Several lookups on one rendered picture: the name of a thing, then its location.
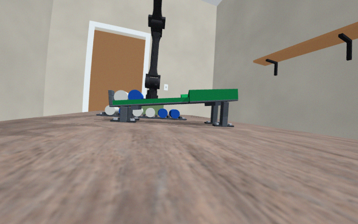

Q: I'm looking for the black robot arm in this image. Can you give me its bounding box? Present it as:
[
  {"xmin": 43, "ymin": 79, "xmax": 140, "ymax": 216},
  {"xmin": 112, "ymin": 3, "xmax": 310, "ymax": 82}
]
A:
[{"xmin": 145, "ymin": 0, "xmax": 165, "ymax": 99}]

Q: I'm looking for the white cylinder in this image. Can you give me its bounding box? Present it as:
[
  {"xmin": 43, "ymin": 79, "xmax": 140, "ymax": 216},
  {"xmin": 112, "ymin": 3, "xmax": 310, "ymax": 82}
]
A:
[
  {"xmin": 105, "ymin": 105, "xmax": 119, "ymax": 115},
  {"xmin": 145, "ymin": 108, "xmax": 155, "ymax": 117},
  {"xmin": 114, "ymin": 90, "xmax": 128, "ymax": 100},
  {"xmin": 133, "ymin": 109, "xmax": 143, "ymax": 117}
]

